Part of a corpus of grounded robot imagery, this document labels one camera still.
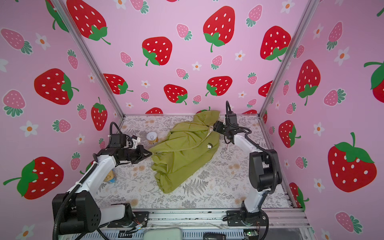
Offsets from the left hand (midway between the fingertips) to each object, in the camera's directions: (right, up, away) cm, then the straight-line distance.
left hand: (151, 152), depth 83 cm
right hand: (+39, +16, +12) cm, 43 cm away
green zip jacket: (+19, +3, +12) cm, 23 cm away
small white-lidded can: (-5, +8, +18) cm, 20 cm away
